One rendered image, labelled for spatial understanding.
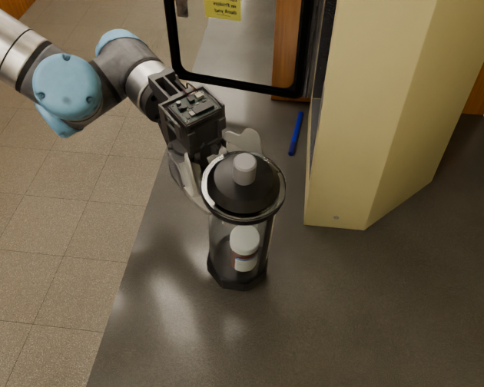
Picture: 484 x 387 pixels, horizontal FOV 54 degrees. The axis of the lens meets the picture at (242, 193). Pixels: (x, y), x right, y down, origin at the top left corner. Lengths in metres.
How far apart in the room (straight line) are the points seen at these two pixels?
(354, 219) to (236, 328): 0.29
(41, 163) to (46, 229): 0.43
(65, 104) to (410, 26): 0.42
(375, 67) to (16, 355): 1.61
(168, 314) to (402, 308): 0.37
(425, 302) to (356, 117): 0.33
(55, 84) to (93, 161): 1.85
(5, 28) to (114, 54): 0.18
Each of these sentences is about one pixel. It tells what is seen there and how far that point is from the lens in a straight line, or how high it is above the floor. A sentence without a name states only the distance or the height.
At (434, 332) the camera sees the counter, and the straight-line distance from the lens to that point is 0.81.
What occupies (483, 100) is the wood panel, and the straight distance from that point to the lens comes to 1.20.
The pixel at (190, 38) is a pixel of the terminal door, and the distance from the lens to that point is 1.06.
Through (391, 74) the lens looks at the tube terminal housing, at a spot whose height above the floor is 1.27.
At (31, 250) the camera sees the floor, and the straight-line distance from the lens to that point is 2.17.
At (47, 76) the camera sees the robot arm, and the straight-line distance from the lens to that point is 0.61.
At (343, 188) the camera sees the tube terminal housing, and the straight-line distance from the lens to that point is 0.80.
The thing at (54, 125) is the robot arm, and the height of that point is 1.18.
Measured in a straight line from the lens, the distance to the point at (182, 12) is 1.02.
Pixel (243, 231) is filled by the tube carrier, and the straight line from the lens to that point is 0.60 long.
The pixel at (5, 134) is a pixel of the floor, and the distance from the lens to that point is 2.77.
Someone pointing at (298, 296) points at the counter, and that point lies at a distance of 0.79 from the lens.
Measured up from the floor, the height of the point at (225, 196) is 1.20.
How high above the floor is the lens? 1.63
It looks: 48 degrees down
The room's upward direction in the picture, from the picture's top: straight up
